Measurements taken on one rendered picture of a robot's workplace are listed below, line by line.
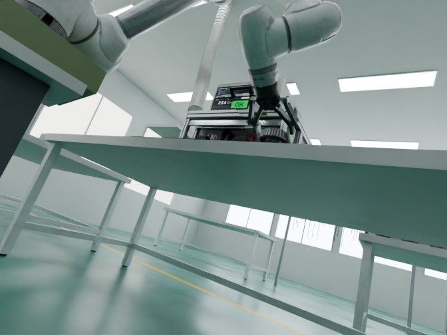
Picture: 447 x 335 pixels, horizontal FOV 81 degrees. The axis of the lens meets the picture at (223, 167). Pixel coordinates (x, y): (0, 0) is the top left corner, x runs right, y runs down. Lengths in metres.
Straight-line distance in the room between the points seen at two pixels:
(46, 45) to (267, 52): 0.63
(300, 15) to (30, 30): 0.74
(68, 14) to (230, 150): 0.68
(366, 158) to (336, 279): 6.73
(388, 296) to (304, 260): 1.90
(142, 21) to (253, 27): 0.57
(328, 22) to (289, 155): 0.37
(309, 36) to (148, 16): 0.67
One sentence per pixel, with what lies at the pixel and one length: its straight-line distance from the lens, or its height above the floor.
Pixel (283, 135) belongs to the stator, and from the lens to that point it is 0.93.
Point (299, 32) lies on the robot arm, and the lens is 0.83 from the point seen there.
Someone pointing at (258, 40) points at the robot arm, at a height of 0.95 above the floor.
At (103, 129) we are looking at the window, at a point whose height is 1.96.
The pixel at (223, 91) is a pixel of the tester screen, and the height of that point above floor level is 1.26.
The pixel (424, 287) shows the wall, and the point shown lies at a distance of 7.40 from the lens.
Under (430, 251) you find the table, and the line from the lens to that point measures 2.09.
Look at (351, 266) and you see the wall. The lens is 7.39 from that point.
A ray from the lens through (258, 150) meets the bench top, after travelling 0.84.
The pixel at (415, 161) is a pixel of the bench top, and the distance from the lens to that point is 0.76.
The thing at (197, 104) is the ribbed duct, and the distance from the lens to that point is 2.70.
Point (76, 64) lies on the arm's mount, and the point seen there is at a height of 0.80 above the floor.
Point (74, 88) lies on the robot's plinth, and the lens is 0.93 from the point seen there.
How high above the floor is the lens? 0.41
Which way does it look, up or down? 16 degrees up
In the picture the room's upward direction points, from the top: 17 degrees clockwise
